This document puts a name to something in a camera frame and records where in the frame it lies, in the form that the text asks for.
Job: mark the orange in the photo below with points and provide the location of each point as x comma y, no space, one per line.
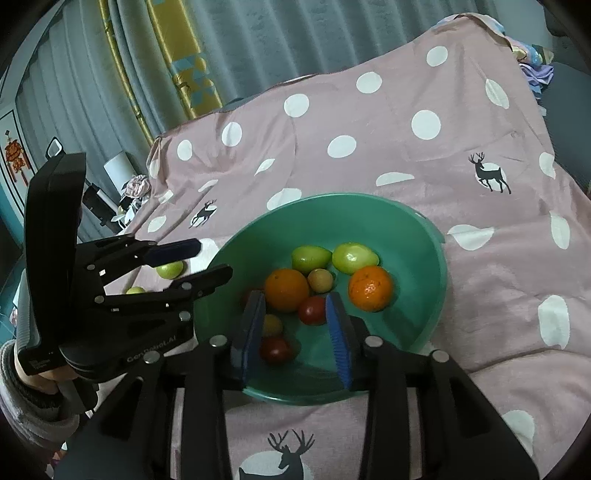
371,288
286,290

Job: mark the dark grey cushion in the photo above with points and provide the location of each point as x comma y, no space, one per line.
570,115

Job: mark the person's left hand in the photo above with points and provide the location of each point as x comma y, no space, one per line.
46,377

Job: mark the red knot wall ornament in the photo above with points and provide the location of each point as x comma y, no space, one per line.
16,157

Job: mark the pastel printed cloth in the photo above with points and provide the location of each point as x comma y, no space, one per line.
531,60

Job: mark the pink polka dot blanket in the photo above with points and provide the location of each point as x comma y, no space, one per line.
392,152

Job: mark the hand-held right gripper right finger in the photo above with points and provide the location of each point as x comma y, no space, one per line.
339,344

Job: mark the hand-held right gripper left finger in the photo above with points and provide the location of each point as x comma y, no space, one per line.
249,332

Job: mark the small yellowish fruit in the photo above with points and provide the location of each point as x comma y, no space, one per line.
272,325
319,280

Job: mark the green jujube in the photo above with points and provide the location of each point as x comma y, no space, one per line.
136,291
170,269
355,257
311,258

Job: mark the yellow patterned curtain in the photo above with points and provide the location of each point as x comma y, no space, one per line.
184,60

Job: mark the person's left forearm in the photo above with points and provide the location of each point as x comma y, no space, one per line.
32,410

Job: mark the white cylindrical lamp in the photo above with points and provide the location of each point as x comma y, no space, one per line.
119,168

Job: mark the grey curtain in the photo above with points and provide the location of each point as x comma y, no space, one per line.
78,69
323,37

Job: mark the green plastic bowl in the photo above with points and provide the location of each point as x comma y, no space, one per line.
406,258

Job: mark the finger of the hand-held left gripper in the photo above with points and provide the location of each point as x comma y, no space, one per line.
207,279
175,251

